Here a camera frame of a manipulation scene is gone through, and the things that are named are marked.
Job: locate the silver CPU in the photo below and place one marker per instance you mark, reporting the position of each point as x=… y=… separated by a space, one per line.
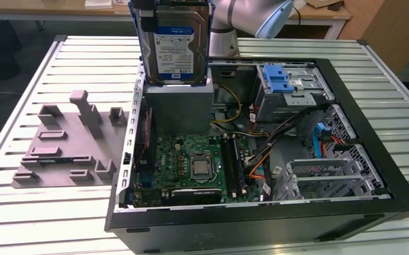
x=201 y=167

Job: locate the brown wooden cabinet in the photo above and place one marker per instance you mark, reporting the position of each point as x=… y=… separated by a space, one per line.
x=396 y=26

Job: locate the metal optical drive cage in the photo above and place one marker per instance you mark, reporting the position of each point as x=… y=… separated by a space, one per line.
x=270 y=106

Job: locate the grey parts rack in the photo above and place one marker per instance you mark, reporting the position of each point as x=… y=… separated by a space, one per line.
x=76 y=146

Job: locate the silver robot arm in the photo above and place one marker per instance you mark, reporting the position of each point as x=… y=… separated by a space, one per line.
x=225 y=29

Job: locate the black PC case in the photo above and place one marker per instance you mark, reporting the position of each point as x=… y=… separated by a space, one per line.
x=225 y=220

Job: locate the wooden desk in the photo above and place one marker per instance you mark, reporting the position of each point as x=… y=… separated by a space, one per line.
x=317 y=13

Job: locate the brown cardboard piece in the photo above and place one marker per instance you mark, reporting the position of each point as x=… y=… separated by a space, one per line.
x=317 y=3

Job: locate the white labelled box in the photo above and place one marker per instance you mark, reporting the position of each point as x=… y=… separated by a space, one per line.
x=120 y=2

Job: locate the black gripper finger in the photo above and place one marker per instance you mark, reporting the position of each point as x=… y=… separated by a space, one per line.
x=146 y=21

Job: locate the metal disk bay cage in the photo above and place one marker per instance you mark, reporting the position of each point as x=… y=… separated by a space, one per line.
x=328 y=179

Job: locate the white paper box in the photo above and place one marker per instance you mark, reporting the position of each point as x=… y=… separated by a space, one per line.
x=97 y=3

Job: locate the blue drive latch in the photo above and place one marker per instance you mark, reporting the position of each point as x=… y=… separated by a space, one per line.
x=276 y=79

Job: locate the grey power supply unit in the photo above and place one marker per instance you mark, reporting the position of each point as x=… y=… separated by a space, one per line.
x=178 y=111

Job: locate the green motherboard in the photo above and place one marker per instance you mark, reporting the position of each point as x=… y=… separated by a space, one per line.
x=176 y=148

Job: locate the black graphics card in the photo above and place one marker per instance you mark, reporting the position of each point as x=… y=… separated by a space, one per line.
x=193 y=195

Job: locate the hard disk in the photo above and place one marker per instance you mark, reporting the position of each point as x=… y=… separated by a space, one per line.
x=176 y=47

